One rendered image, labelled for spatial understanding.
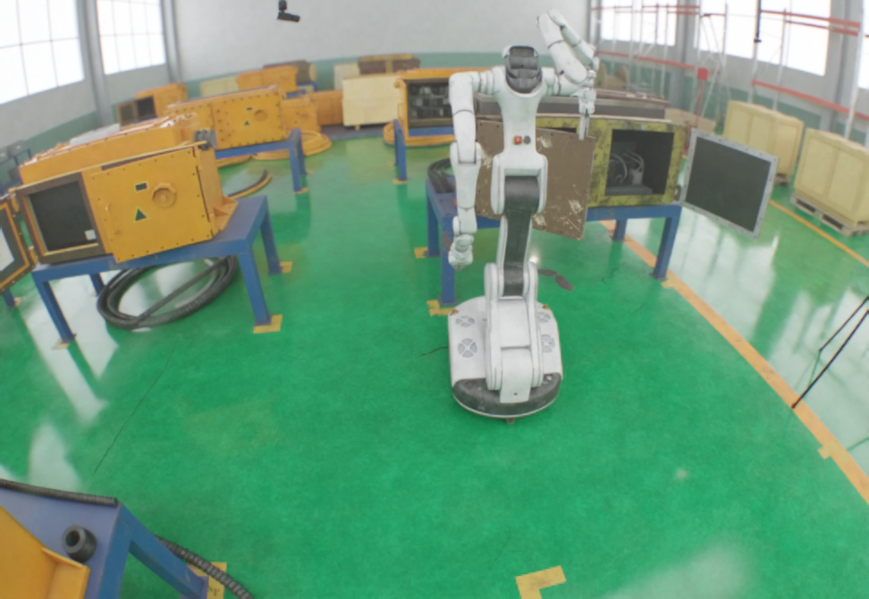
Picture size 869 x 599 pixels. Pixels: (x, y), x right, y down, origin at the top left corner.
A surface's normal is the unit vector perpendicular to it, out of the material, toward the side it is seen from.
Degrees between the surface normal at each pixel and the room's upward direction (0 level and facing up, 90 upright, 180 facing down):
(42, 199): 90
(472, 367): 38
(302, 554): 0
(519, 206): 99
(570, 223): 90
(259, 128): 90
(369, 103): 90
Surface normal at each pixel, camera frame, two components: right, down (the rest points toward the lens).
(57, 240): 0.18, 0.50
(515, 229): 0.04, 0.69
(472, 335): 0.00, -0.37
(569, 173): -0.54, 0.43
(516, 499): -0.02, -0.86
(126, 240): 0.42, 0.46
